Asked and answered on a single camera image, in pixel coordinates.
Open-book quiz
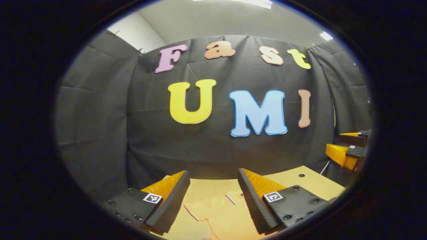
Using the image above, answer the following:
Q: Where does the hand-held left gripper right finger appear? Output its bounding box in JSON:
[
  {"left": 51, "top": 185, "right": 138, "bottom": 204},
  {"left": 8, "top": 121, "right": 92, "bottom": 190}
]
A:
[{"left": 238, "top": 168, "right": 337, "bottom": 235}]

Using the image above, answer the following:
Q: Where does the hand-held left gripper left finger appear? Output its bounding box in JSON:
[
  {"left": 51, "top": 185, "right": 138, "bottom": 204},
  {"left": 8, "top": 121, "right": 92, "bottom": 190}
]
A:
[{"left": 100, "top": 170, "right": 191, "bottom": 236}]

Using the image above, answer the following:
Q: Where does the orange polo T-shirt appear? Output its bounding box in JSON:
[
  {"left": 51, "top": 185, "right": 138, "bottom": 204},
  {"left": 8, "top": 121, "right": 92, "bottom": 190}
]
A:
[{"left": 183, "top": 191, "right": 264, "bottom": 240}]

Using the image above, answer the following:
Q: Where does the black backdrop cloth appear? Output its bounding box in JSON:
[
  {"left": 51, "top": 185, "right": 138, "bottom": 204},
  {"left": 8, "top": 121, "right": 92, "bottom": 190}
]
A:
[{"left": 55, "top": 29, "right": 372, "bottom": 200}]

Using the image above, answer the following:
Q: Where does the long ceiling light panel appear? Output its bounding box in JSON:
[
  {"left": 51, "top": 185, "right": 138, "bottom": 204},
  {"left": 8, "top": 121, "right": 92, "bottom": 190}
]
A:
[{"left": 193, "top": 0, "right": 273, "bottom": 9}]

